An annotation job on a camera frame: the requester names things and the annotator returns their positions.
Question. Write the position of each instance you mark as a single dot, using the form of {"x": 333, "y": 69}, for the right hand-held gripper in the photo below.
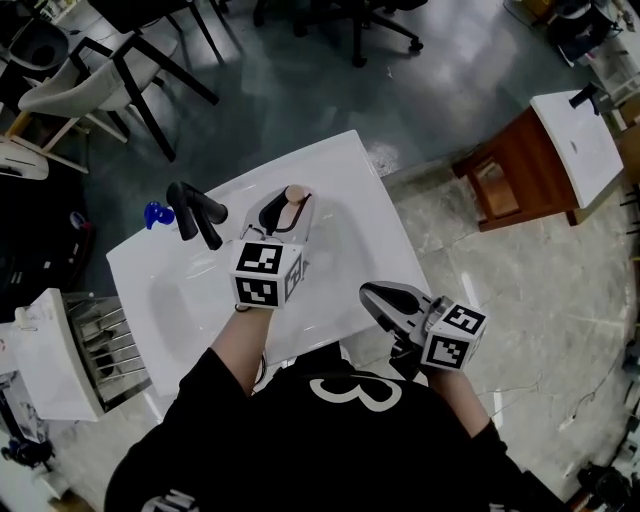
{"x": 450, "y": 340}

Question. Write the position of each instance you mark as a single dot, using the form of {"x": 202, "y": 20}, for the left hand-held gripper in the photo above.
{"x": 265, "y": 270}

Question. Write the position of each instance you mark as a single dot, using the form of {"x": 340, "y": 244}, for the pink soap bottle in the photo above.
{"x": 295, "y": 192}

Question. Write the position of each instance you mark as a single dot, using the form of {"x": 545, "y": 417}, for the person's left forearm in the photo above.
{"x": 245, "y": 345}

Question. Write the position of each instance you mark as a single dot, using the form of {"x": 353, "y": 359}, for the person's right forearm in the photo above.
{"x": 457, "y": 400}

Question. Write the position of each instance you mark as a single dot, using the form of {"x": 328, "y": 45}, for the white sink vanity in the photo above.
{"x": 360, "y": 225}

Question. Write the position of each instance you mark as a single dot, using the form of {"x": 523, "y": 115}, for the white sink top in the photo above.
{"x": 585, "y": 150}

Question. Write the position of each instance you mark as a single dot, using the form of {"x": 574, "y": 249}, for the small blue plastic object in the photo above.
{"x": 157, "y": 215}

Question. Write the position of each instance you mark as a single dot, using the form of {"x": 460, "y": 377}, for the person's black printed shirt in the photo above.
{"x": 325, "y": 450}

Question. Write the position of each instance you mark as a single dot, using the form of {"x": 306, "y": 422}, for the brown wooden vanity cabinet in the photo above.
{"x": 530, "y": 170}

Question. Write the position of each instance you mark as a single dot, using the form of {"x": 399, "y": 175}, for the metal rack stand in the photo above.
{"x": 110, "y": 345}

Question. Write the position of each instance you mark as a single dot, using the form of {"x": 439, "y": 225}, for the white power strip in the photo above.
{"x": 566, "y": 423}

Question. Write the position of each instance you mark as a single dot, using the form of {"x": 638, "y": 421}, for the grey chair with black legs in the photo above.
{"x": 85, "y": 90}

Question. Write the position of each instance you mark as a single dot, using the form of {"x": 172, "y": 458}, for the light wooden chair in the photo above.
{"x": 55, "y": 140}

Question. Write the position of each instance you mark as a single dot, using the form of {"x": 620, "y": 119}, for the black glossy panel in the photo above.
{"x": 40, "y": 250}

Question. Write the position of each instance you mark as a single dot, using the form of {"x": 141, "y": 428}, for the white curved board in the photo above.
{"x": 20, "y": 160}

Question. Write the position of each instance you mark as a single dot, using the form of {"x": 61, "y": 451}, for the white wash basin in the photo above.
{"x": 55, "y": 365}

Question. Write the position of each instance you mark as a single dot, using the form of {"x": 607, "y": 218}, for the short black faucet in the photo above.
{"x": 582, "y": 97}

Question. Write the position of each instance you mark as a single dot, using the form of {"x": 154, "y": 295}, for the black and blue device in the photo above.
{"x": 27, "y": 452}

